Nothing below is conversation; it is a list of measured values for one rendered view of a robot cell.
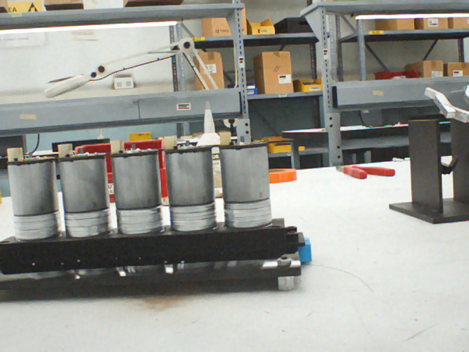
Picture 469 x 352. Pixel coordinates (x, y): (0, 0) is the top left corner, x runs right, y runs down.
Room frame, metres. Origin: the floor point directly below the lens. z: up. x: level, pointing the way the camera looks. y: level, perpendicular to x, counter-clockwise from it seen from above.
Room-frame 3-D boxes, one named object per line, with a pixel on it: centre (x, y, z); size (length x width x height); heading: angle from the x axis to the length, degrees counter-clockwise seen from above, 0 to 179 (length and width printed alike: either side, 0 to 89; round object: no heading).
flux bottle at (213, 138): (0.69, 0.02, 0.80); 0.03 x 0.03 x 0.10
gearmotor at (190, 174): (0.30, 0.02, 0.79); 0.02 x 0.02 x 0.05
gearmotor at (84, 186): (0.31, 0.08, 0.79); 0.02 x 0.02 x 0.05
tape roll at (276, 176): (0.71, -0.05, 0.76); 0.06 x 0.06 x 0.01
